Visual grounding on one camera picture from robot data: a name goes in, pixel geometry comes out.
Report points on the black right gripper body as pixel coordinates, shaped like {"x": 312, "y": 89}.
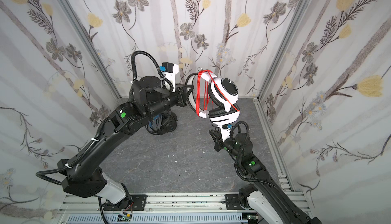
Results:
{"x": 218, "y": 140}

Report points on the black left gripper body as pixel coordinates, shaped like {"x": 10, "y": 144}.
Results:
{"x": 183, "y": 95}

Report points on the black headphones with blue band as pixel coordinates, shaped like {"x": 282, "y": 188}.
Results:
{"x": 163, "y": 123}

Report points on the white headphones with black pads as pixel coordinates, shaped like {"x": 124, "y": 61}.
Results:
{"x": 216, "y": 97}

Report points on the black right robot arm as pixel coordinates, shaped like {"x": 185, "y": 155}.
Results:
{"x": 262, "y": 193}

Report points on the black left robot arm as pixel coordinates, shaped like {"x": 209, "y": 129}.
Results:
{"x": 149, "y": 97}

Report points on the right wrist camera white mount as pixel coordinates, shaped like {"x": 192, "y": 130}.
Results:
{"x": 225, "y": 131}

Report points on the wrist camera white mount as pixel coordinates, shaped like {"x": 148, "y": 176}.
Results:
{"x": 225, "y": 131}
{"x": 169, "y": 71}

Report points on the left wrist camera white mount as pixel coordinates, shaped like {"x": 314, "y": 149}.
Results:
{"x": 169, "y": 71}

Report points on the white slotted cable duct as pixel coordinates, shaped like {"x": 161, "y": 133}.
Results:
{"x": 177, "y": 218}

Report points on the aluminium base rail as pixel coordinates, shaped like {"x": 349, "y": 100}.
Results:
{"x": 155, "y": 202}

